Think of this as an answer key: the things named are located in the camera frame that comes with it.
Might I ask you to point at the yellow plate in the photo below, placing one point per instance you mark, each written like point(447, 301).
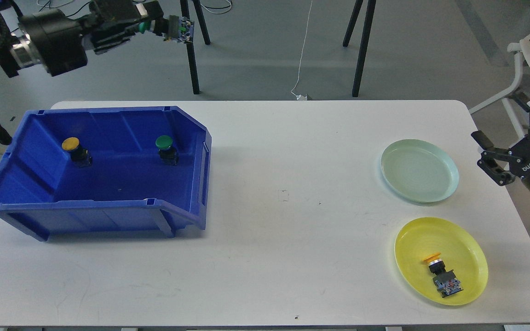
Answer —
point(458, 249)

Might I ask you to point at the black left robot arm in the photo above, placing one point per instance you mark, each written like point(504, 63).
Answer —
point(9, 32)

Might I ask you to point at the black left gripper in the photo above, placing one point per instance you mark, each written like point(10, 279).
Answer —
point(55, 41)

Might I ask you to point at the black tripod leg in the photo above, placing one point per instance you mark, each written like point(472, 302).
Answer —
point(184, 5)
point(364, 40)

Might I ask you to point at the yellow push button switch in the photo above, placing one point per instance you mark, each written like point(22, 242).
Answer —
point(79, 155)
point(445, 281)

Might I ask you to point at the black tripod leg left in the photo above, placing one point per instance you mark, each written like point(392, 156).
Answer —
point(184, 5)

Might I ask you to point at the light green plate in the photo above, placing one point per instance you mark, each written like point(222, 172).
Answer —
point(419, 171)

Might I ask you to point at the black tripod leg right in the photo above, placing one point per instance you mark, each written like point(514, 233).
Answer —
point(364, 40)

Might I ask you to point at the blue plastic storage bin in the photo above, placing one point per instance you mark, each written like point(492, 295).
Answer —
point(127, 188)

